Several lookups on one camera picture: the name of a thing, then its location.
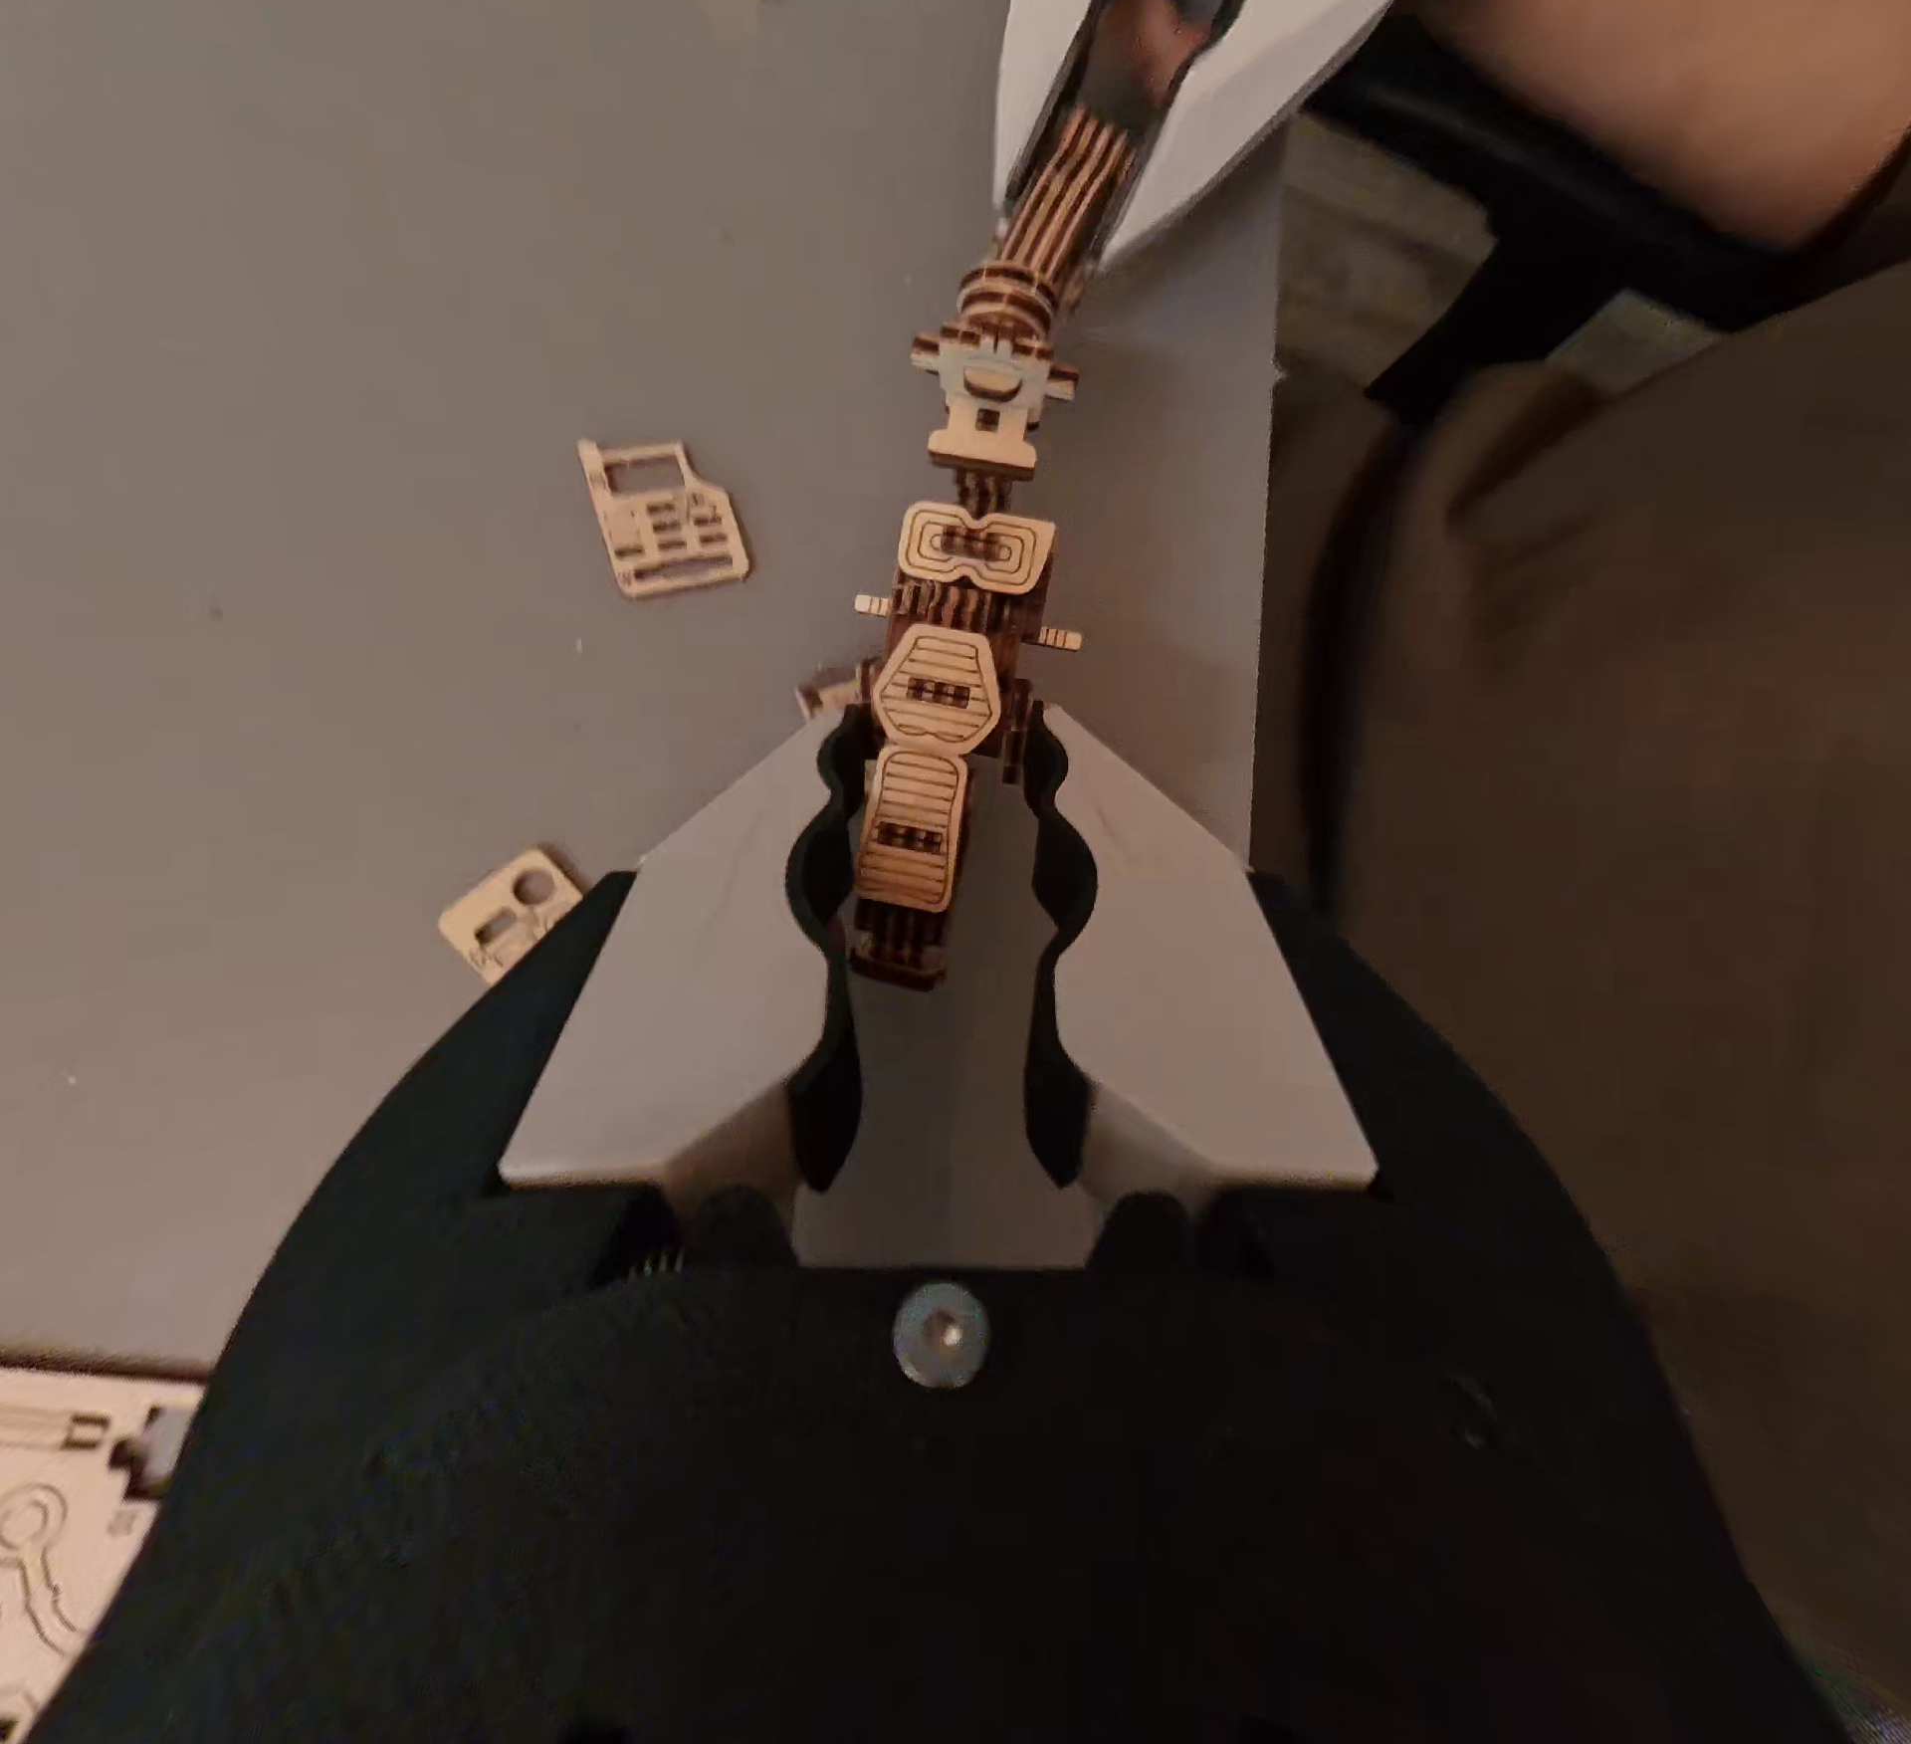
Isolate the grey desk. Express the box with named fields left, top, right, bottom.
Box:
left=0, top=0, right=1289, bottom=1376

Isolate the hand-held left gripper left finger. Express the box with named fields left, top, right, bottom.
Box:
left=499, top=702, right=872, bottom=1194

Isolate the small slotted wooden puzzle frame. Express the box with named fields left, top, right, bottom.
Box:
left=579, top=436, right=755, bottom=603

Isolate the person's brown clothing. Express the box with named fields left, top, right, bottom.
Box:
left=1254, top=258, right=1911, bottom=1744

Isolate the person's right forearm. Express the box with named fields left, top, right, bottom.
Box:
left=1419, top=0, right=1911, bottom=253

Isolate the small round-holed wooden puzzle frame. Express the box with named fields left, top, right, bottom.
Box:
left=437, top=845, right=589, bottom=986

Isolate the black office chair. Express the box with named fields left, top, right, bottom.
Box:
left=1313, top=27, right=1911, bottom=419

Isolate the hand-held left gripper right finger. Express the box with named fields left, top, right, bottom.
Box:
left=1021, top=702, right=1380, bottom=1196

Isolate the large wooden puzzle sheet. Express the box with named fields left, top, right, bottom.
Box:
left=0, top=1358, right=206, bottom=1744

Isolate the wooden motorcycle model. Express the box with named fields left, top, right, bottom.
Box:
left=848, top=107, right=1137, bottom=996

